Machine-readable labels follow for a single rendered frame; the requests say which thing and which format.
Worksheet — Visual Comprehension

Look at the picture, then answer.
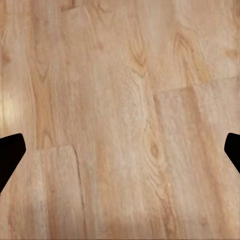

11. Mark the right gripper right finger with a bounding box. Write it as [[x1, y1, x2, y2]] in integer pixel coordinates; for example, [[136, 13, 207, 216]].
[[224, 132, 240, 173]]

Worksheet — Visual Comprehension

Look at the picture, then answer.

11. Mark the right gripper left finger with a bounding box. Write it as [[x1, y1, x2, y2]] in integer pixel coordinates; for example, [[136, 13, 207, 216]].
[[0, 133, 26, 193]]

